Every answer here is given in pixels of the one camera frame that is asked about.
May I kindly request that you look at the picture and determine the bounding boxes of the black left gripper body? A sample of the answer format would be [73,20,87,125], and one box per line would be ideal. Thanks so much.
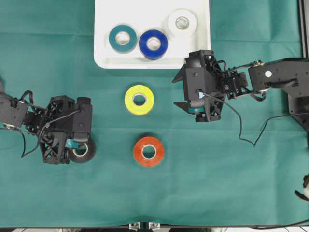
[24,95,77,164]

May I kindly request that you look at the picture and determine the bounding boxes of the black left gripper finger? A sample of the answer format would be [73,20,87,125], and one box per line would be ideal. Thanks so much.
[65,139,79,149]

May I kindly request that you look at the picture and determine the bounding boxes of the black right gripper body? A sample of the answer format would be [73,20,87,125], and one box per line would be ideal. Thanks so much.
[196,56,249,122]

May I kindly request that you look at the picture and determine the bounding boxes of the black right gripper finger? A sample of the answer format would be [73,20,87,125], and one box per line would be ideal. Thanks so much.
[171,67,186,83]
[173,101,205,115]

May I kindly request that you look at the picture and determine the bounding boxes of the black tape roll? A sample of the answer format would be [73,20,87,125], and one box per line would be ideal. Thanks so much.
[69,139,96,163]

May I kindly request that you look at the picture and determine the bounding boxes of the blue tape roll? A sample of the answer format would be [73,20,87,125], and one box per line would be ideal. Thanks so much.
[139,29,168,60]

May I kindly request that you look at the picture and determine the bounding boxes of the yellow tape roll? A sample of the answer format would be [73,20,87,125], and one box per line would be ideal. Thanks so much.
[124,85,155,116]

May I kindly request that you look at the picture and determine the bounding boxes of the white tape roll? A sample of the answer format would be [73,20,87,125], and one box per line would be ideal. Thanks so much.
[168,9,197,38]

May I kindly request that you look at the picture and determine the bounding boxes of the green tape roll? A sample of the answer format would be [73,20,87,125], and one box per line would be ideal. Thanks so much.
[109,25,137,54]

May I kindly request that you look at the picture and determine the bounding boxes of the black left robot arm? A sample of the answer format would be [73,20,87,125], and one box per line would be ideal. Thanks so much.
[0,85,79,164]

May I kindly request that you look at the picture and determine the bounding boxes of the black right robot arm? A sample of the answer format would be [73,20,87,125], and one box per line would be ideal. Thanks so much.
[172,50,309,122]

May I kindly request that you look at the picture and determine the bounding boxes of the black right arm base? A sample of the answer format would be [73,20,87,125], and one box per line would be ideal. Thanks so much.
[288,90,309,132]

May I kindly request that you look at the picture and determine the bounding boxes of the red tape roll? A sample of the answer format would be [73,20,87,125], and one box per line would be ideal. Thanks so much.
[133,136,165,168]

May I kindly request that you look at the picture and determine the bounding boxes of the white plastic tray case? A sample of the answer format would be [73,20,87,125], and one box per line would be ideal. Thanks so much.
[94,0,211,69]

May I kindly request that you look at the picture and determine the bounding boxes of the metal table clamp brackets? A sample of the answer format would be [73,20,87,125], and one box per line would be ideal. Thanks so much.
[128,222,160,232]

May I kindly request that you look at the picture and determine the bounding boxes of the dark object at right edge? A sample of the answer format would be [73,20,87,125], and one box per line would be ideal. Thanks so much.
[295,175,309,202]

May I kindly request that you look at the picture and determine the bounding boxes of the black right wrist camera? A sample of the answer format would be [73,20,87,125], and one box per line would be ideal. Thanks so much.
[183,50,216,108]

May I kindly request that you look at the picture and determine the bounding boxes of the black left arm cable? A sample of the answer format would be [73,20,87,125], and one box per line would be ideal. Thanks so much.
[0,90,82,158]

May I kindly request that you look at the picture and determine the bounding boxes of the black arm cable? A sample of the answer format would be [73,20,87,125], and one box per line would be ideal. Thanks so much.
[200,91,309,147]
[0,90,82,158]

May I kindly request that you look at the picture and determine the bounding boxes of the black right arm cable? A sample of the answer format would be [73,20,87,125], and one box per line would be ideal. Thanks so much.
[200,91,309,147]

